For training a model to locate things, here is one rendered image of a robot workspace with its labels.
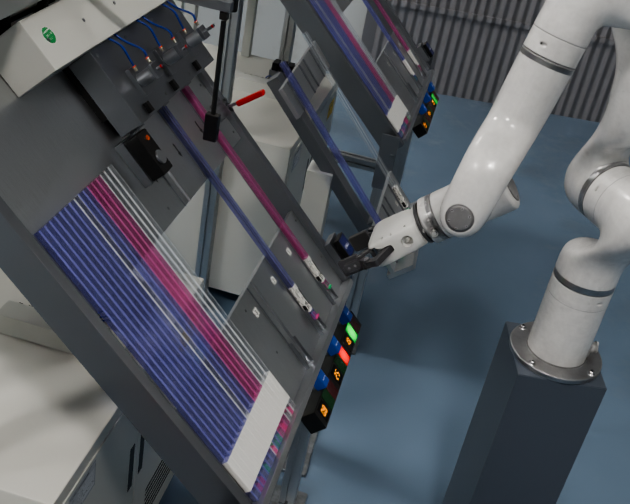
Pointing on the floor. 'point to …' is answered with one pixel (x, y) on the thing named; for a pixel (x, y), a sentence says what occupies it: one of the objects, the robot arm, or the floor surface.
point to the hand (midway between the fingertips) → (351, 254)
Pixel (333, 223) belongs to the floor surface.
